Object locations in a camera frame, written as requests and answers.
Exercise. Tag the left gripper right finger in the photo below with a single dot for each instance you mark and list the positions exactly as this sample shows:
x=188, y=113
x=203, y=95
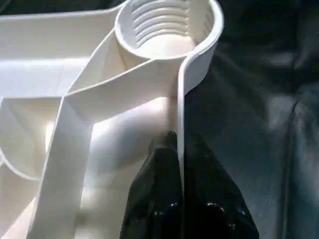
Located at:
x=214, y=204

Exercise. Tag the white plastic table top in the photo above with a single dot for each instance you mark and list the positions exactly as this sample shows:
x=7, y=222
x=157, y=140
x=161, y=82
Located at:
x=99, y=99

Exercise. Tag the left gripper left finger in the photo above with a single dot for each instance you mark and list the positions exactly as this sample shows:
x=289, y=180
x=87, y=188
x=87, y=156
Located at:
x=154, y=199

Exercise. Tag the black work mat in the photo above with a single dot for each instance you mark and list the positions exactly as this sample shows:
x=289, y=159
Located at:
x=259, y=109

